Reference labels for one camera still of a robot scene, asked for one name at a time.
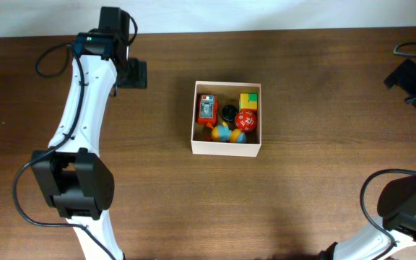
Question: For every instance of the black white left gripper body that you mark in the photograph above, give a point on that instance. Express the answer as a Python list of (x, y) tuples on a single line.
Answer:
[(133, 77)]

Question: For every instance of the red toy fire truck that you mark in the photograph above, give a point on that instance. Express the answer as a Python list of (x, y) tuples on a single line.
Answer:
[(207, 110)]

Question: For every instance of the black round cap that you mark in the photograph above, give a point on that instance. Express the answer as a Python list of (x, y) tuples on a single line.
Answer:
[(229, 113)]

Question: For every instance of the blue orange toy figure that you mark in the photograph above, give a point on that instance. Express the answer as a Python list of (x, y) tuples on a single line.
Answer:
[(222, 133)]

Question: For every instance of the colourful puzzle cube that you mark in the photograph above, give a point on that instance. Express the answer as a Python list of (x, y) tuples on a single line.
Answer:
[(248, 102)]

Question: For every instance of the red ball with white letters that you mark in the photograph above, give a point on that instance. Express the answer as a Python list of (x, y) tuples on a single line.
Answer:
[(246, 121)]

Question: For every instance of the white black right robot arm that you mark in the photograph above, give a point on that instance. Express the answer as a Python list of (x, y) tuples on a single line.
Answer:
[(394, 227)]

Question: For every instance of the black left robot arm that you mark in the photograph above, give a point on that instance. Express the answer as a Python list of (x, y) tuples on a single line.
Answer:
[(72, 177)]

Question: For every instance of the beige cardboard box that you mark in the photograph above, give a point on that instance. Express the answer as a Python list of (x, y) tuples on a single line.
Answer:
[(227, 93)]

